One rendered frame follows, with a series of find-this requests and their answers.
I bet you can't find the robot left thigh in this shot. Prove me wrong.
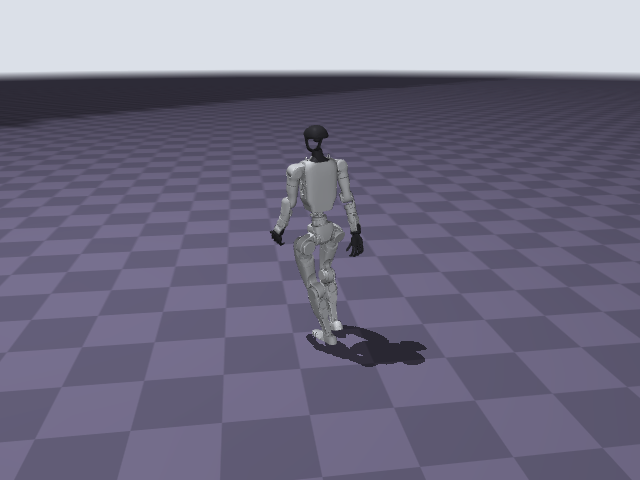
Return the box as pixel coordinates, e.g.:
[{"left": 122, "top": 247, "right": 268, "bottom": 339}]
[{"left": 294, "top": 232, "right": 326, "bottom": 299}]

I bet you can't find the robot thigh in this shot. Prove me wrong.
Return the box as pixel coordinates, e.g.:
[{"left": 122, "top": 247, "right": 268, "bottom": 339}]
[
  {"left": 294, "top": 232, "right": 326, "bottom": 299},
  {"left": 318, "top": 223, "right": 345, "bottom": 283}
]

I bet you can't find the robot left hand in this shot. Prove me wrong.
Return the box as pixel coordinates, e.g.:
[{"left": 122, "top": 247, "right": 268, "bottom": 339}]
[{"left": 270, "top": 225, "right": 285, "bottom": 246}]

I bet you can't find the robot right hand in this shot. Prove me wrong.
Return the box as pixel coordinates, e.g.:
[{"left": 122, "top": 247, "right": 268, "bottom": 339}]
[{"left": 346, "top": 223, "right": 364, "bottom": 257}]

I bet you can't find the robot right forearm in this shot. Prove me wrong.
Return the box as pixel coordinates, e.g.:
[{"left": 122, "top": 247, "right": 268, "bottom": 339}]
[{"left": 344, "top": 191, "right": 361, "bottom": 232}]

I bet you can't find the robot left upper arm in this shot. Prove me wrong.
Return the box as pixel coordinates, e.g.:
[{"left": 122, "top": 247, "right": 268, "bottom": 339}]
[{"left": 282, "top": 163, "right": 305, "bottom": 209}]

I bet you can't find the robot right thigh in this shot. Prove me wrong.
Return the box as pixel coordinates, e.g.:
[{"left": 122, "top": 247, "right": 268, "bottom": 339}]
[{"left": 318, "top": 223, "right": 345, "bottom": 283}]

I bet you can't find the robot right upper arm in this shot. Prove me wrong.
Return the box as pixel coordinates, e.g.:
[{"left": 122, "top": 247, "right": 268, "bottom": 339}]
[{"left": 334, "top": 159, "right": 352, "bottom": 203}]

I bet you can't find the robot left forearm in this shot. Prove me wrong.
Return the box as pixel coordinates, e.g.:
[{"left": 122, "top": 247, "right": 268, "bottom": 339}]
[{"left": 274, "top": 198, "right": 293, "bottom": 235}]

